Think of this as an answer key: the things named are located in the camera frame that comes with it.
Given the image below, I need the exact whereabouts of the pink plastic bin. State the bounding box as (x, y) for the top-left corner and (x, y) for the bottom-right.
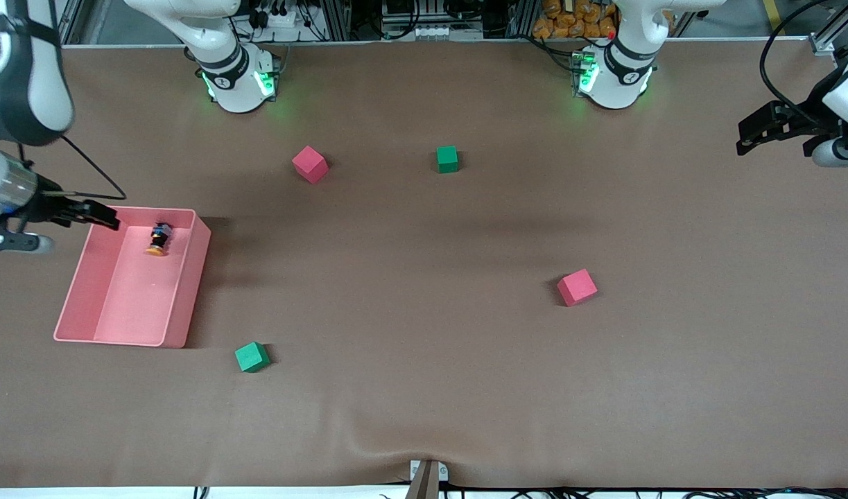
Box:
(53, 207), (213, 349)

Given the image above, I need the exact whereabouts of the pink foam cube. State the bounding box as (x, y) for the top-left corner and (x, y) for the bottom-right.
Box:
(291, 145), (329, 185)
(557, 268), (598, 308)

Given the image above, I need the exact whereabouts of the bag of orange snacks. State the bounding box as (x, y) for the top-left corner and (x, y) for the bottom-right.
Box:
(533, 0), (618, 40)

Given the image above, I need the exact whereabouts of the white power strip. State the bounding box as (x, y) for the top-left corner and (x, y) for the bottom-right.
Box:
(256, 0), (301, 30)

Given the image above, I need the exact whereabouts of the brown table mat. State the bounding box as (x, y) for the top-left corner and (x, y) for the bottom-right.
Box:
(0, 36), (848, 490)

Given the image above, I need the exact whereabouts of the brown pointed bar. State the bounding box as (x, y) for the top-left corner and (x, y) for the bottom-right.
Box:
(404, 462), (441, 499)

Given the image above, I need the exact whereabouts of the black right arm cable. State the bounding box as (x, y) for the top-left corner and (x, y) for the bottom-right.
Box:
(49, 134), (128, 202)

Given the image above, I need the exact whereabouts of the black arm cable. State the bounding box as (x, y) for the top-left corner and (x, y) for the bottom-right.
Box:
(759, 0), (830, 129)
(49, 134), (128, 202)

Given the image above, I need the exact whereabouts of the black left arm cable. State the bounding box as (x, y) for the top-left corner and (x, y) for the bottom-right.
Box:
(759, 0), (830, 129)

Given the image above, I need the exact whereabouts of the aluminium frame profile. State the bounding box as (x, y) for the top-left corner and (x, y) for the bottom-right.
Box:
(808, 0), (848, 56)
(56, 0), (112, 48)
(320, 0), (352, 41)

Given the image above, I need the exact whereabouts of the small metal bracket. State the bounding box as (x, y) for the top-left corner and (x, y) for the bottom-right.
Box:
(409, 459), (449, 482)

